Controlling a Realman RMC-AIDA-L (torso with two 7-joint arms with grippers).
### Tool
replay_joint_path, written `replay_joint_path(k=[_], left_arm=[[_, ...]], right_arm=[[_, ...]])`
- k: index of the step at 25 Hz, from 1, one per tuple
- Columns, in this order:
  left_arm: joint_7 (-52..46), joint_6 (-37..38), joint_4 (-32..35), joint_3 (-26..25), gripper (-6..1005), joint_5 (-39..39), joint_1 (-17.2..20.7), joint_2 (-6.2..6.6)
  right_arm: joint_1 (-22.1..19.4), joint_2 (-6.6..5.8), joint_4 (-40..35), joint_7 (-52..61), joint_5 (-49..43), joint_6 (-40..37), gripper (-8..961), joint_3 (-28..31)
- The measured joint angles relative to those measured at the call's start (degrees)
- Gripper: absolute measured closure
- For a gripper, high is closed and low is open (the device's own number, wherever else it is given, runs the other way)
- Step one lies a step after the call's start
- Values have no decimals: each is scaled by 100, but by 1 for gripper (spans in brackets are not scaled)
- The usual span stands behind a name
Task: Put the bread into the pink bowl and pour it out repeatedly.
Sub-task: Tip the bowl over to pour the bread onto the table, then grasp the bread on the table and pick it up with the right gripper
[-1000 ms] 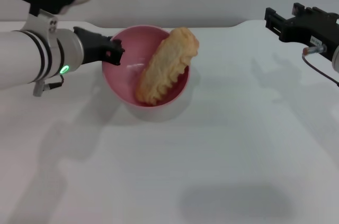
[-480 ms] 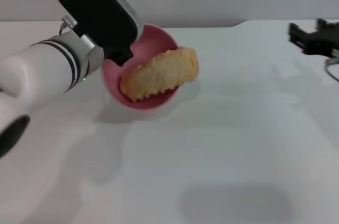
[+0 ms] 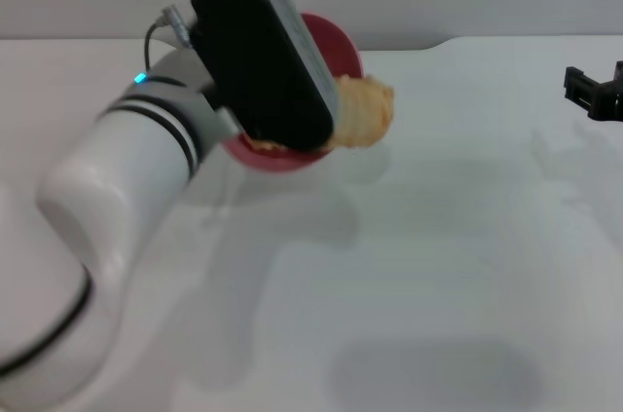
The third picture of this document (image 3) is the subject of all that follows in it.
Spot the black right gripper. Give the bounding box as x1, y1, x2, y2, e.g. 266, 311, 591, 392
563, 59, 623, 123

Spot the orange striped bread loaf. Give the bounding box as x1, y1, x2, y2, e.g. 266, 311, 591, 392
241, 73, 396, 152

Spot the pink plastic bowl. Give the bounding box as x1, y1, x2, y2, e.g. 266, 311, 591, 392
219, 12, 366, 174

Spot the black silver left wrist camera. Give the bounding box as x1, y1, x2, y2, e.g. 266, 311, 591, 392
188, 0, 340, 152

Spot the grey left wrist cable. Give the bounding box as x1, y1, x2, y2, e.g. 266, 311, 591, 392
144, 3, 197, 73

